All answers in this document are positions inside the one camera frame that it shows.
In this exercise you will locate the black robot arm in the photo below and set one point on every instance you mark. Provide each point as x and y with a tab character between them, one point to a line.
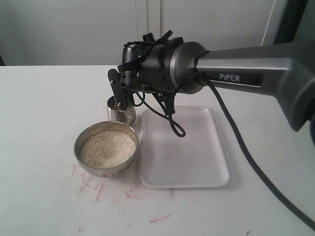
284	71

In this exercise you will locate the steel bowl of rice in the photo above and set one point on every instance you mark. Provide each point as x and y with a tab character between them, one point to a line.
106	148

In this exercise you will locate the small steel cup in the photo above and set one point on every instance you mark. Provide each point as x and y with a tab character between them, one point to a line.
114	114

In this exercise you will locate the dark door frame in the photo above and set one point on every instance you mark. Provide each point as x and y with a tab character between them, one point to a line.
287	19

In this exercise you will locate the white plastic tray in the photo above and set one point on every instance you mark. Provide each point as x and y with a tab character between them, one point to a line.
195	161

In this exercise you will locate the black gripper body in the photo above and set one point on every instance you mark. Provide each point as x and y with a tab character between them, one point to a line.
145	68

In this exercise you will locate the white cabinet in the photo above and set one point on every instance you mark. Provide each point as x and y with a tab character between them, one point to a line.
93	32

